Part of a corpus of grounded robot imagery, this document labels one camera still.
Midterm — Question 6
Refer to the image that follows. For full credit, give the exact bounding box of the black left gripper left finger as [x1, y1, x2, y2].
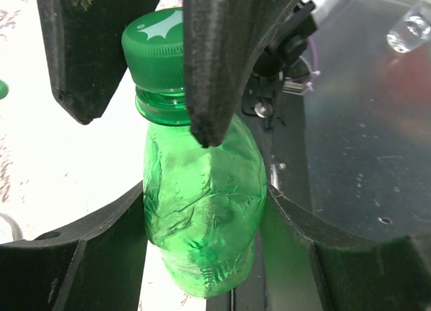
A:
[1, 183, 147, 310]

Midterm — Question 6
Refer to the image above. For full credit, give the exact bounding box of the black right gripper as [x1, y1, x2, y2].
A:
[183, 0, 317, 148]

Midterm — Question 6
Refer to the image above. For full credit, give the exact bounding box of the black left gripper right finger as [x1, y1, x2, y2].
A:
[261, 186, 430, 310]

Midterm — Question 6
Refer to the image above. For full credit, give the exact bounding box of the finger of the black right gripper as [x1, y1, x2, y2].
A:
[36, 0, 160, 125]

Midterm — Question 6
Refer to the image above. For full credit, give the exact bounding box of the green bottle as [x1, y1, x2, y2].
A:
[122, 7, 267, 299]

